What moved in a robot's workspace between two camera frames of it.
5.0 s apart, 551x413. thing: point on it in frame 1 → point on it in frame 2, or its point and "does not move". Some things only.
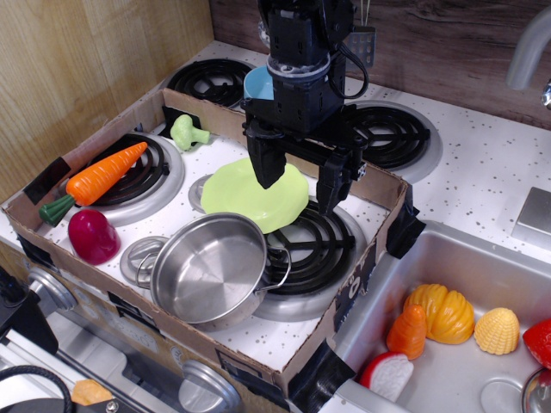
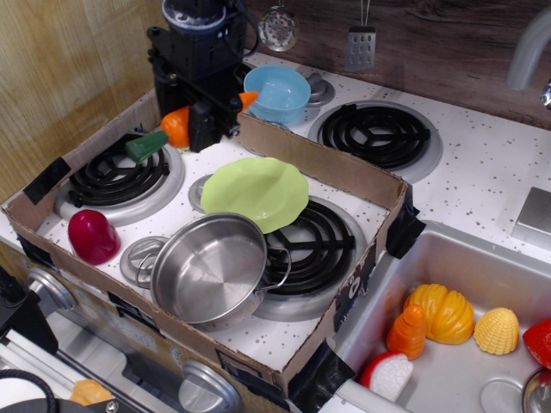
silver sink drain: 501,395 does not move
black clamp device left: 21,316 does not move
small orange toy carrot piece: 407,332 does not move
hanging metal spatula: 362,41 does not move
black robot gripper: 308,107 → 197,70
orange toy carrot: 90,182 → 176,124
